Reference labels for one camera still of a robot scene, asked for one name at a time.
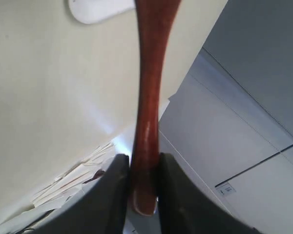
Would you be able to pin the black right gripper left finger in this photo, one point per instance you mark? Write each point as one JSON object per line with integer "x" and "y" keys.
{"x": 102, "y": 210}

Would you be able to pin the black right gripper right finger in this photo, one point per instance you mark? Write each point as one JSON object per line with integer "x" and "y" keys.
{"x": 184, "y": 209}

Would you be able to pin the white rectangular tray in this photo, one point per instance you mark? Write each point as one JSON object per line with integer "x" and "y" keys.
{"x": 95, "y": 11}

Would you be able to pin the papers on floor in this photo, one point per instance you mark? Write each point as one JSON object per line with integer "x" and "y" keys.
{"x": 81, "y": 172}

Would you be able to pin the dark red wooden spoon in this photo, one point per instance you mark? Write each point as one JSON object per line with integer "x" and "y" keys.
{"x": 155, "y": 19}

